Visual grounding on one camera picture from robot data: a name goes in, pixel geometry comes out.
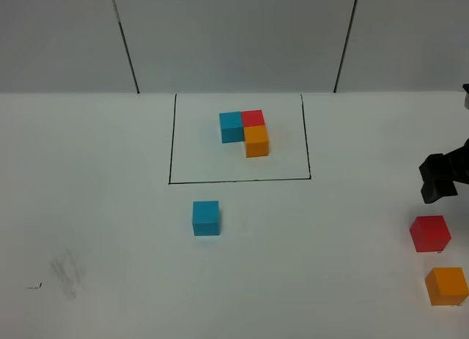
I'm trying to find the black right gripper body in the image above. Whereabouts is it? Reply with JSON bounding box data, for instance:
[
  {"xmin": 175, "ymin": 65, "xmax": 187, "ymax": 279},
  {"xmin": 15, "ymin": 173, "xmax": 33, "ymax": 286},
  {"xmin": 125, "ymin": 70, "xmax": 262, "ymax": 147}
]
[{"xmin": 419, "ymin": 141, "xmax": 468, "ymax": 184}]

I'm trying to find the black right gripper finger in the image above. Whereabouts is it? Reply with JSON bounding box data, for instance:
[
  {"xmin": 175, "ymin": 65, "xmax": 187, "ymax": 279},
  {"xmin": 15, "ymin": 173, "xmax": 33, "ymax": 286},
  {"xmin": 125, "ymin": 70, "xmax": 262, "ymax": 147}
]
[{"xmin": 421, "ymin": 180, "xmax": 457, "ymax": 204}]

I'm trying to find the orange template cube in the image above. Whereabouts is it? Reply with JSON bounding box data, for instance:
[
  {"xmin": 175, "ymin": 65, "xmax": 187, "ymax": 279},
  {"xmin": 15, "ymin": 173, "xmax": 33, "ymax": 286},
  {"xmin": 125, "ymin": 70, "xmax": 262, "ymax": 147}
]
[{"xmin": 244, "ymin": 125, "xmax": 270, "ymax": 158}]

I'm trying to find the red template cube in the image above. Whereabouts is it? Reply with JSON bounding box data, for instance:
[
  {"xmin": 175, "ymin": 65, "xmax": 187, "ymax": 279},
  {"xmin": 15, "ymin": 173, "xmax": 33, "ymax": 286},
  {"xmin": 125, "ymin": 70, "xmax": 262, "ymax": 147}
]
[{"xmin": 241, "ymin": 110, "xmax": 265, "ymax": 127}]

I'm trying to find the blue template cube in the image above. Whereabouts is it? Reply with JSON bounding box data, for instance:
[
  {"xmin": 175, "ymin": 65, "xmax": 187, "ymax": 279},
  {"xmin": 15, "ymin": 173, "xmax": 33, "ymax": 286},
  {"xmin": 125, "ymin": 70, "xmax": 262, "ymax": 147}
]
[{"xmin": 219, "ymin": 111, "xmax": 244, "ymax": 144}]

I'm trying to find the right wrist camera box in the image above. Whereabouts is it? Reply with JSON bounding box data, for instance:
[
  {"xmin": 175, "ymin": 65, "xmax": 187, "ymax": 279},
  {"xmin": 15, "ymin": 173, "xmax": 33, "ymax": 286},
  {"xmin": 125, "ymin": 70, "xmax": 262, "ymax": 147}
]
[{"xmin": 462, "ymin": 83, "xmax": 469, "ymax": 109}]

